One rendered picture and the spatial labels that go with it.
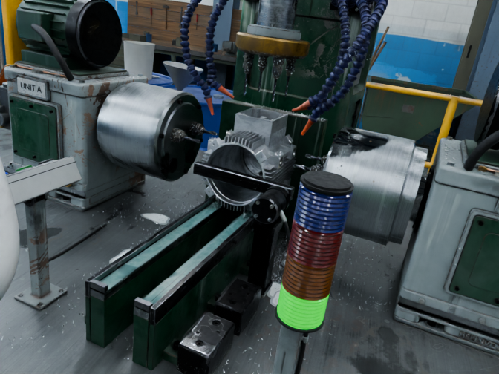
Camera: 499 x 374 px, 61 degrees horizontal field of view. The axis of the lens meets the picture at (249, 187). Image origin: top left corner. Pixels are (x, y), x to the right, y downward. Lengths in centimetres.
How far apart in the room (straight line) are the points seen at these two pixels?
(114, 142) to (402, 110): 423
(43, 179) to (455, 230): 78
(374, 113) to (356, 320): 425
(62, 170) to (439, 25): 562
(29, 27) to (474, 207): 116
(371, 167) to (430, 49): 525
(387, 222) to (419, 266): 11
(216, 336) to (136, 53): 254
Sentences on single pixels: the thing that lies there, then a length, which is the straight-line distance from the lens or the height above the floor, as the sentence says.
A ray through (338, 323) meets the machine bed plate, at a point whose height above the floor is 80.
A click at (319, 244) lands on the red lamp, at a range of 48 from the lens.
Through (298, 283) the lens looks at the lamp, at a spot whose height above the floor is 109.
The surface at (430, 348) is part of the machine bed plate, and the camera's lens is 99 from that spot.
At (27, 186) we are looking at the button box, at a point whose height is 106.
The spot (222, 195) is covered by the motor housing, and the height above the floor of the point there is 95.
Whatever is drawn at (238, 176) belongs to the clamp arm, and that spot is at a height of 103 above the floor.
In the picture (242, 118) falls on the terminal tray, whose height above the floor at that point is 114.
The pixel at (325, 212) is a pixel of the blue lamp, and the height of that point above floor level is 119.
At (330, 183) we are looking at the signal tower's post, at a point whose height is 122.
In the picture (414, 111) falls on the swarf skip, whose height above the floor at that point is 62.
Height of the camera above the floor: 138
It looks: 22 degrees down
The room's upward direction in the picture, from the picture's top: 8 degrees clockwise
